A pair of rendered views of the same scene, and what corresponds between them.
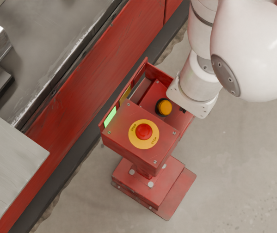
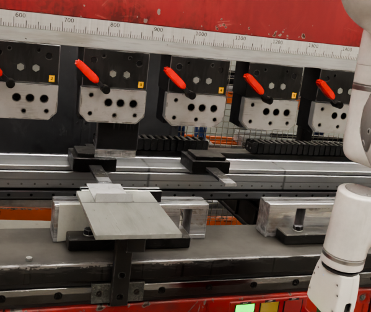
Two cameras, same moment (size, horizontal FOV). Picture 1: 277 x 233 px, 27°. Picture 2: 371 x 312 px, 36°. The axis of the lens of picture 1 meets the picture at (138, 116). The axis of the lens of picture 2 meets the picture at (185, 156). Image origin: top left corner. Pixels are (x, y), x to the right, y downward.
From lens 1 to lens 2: 1.02 m
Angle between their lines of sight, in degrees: 62
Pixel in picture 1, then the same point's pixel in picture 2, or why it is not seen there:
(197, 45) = (347, 130)
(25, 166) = (157, 229)
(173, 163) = not seen: outside the picture
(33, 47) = (218, 244)
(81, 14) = (270, 249)
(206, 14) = (360, 73)
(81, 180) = not seen: outside the picture
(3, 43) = (200, 220)
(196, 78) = (338, 198)
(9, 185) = (135, 229)
